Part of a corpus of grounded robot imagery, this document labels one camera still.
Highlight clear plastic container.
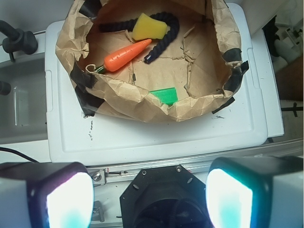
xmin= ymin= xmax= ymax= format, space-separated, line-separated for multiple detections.
xmin=0 ymin=58 xmax=48 ymax=144

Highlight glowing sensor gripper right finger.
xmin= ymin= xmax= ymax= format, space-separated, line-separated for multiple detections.
xmin=206 ymin=156 xmax=304 ymax=228

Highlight black octagonal mount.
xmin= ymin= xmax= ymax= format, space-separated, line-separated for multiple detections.
xmin=120 ymin=166 xmax=213 ymax=228

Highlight crumpled brown paper bag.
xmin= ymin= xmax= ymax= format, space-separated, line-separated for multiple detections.
xmin=56 ymin=0 xmax=249 ymax=123

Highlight green plastic block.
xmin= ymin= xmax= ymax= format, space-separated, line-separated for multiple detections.
xmin=150 ymin=87 xmax=178 ymax=105

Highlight dark blue twisted rope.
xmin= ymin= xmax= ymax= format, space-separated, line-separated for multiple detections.
xmin=98 ymin=11 xmax=180 ymax=65

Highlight black cable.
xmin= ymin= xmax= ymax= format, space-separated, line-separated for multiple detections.
xmin=0 ymin=146 xmax=40 ymax=163

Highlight black knob handle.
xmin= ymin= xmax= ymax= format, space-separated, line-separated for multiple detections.
xmin=0 ymin=20 xmax=38 ymax=62

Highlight yellow sponge wedge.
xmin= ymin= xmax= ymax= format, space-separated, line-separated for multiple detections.
xmin=132 ymin=13 xmax=167 ymax=41

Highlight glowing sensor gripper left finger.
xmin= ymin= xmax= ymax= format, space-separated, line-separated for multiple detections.
xmin=0 ymin=162 xmax=94 ymax=228

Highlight white plastic tray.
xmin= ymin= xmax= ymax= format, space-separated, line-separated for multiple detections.
xmin=45 ymin=3 xmax=284 ymax=166

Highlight orange plastic toy carrot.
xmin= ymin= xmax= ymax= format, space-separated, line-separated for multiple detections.
xmin=95 ymin=38 xmax=152 ymax=74

